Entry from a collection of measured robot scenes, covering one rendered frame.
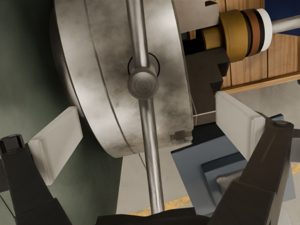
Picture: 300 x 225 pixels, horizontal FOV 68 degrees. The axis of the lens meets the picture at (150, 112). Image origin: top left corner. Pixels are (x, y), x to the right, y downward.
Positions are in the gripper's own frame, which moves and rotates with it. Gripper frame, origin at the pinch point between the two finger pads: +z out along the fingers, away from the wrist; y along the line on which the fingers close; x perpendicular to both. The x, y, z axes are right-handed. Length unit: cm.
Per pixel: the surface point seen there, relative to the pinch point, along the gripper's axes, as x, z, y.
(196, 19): 8.4, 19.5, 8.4
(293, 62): -3, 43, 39
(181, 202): -133, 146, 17
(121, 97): 0.4, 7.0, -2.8
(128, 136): -5.1, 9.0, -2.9
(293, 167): -108, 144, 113
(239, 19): 7.7, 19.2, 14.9
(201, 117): -4.7, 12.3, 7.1
